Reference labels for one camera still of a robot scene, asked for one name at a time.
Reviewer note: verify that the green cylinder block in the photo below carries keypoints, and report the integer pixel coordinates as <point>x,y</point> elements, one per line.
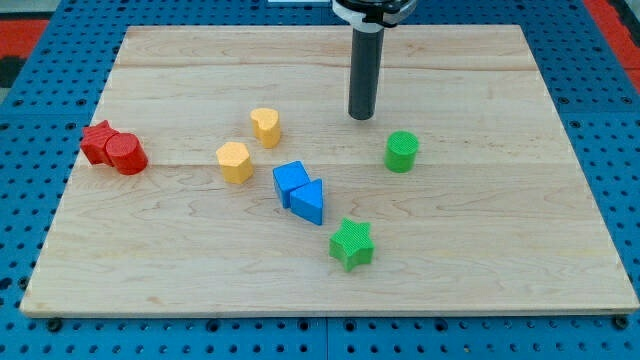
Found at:
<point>400,152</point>

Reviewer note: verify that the green star block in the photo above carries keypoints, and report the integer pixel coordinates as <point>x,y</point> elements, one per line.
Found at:
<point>351,244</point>

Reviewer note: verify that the yellow heart block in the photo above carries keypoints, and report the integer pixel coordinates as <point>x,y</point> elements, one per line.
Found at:
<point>266,126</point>

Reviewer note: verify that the wooden board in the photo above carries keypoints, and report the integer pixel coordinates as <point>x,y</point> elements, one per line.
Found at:
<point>495,217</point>

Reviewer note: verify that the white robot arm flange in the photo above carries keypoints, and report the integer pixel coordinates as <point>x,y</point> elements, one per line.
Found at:
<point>370,16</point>

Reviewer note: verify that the blue cube block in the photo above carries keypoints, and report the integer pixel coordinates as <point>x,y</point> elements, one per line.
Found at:
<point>287,178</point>

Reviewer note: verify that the red cylinder block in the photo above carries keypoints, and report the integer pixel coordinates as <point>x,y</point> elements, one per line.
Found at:
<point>126,153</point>

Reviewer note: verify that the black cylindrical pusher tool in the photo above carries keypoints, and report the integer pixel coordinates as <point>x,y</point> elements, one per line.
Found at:
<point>365,66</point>

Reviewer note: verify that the yellow hexagon block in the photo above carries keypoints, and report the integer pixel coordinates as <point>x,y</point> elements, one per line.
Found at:
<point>235,162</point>

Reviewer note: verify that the blue triangle block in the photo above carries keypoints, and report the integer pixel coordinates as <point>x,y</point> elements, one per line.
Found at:
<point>307,202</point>

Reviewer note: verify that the red star block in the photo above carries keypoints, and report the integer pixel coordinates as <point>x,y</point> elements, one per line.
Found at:
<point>94,142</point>

